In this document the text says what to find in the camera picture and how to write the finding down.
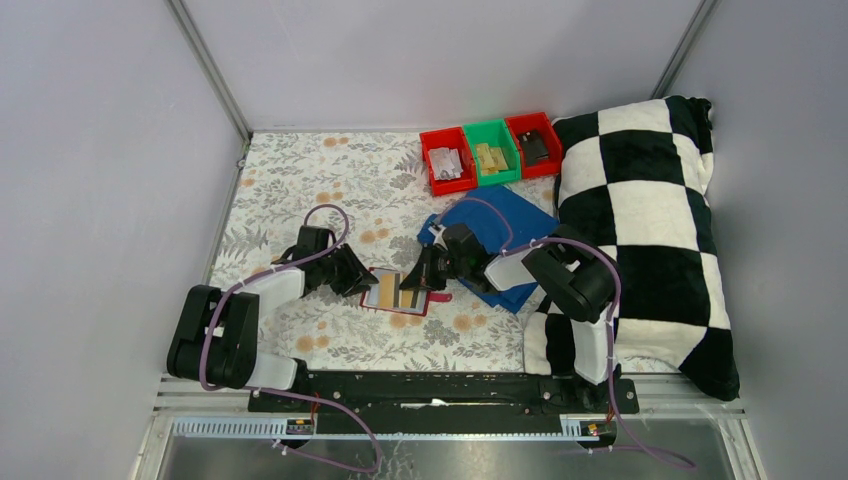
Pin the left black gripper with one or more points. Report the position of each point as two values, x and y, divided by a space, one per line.
357 275

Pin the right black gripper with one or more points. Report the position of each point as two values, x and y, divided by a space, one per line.
423 275

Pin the red leather card holder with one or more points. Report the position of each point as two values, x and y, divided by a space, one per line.
368 299

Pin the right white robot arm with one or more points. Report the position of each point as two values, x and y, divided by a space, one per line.
579 279

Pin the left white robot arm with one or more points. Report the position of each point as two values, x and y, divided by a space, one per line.
216 338

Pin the gold card right sleeve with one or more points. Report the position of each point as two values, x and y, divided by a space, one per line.
413 301

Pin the gold card sleeve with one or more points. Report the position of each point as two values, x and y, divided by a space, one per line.
388 290
413 301

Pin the gold card left sleeve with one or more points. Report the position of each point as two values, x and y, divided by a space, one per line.
388 290

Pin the silver cards in bin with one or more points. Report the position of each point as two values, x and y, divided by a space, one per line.
445 163

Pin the gold cards in bin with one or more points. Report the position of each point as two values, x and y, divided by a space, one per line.
491 159

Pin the black cards in bin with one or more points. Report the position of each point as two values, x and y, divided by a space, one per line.
533 148

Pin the blue folded cloth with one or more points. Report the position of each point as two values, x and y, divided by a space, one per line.
525 219

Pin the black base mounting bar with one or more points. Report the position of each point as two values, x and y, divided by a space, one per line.
446 403

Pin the left red plastic bin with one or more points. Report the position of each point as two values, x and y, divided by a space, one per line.
451 138

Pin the red plastic bin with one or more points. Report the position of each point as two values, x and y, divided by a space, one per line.
451 138
537 121

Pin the green plastic bin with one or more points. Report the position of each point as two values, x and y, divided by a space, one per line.
494 133

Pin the right red plastic bin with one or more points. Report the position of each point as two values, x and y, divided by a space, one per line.
537 121

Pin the black white checkered pillow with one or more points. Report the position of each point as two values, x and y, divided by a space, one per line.
633 182

